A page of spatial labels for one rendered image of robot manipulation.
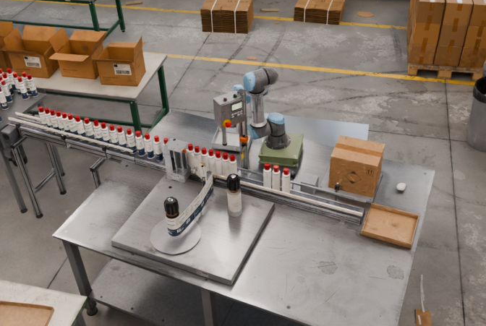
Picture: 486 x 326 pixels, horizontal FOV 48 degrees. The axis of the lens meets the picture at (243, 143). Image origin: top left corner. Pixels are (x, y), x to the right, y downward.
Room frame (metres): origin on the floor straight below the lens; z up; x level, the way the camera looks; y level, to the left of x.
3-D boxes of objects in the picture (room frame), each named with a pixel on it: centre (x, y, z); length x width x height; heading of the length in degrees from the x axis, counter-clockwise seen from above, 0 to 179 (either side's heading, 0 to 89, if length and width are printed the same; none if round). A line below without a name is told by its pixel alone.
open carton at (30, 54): (4.60, 1.90, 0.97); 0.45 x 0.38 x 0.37; 168
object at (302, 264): (2.65, -0.05, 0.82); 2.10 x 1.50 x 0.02; 65
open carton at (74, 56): (4.55, 1.44, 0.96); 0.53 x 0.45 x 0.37; 166
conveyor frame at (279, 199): (2.79, 0.02, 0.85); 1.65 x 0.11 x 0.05; 65
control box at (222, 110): (2.91, 0.08, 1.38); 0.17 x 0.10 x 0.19; 120
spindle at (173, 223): (2.32, 0.43, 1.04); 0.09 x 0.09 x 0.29
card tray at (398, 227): (2.37, -0.88, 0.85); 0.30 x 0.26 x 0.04; 65
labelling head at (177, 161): (2.89, 0.44, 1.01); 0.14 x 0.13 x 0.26; 65
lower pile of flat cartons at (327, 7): (7.24, -1.15, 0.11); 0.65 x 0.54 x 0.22; 72
